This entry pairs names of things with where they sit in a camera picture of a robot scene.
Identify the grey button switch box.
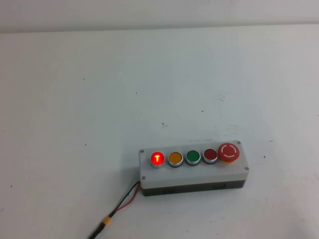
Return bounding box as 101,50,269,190
138,140,250,197

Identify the yellow push button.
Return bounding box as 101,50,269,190
167,151,184,168

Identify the green push button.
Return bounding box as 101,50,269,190
184,149,201,166

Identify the dark red push button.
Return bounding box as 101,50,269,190
202,148,219,165

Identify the red mushroom emergency stop button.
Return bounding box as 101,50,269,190
217,142,241,164

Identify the red indicator lamp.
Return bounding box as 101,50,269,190
150,151,166,169

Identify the thin black wire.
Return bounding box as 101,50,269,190
111,181,141,215

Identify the thin red wire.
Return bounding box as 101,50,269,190
115,184,141,212

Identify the black sleeved cable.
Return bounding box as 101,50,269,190
87,221,106,239

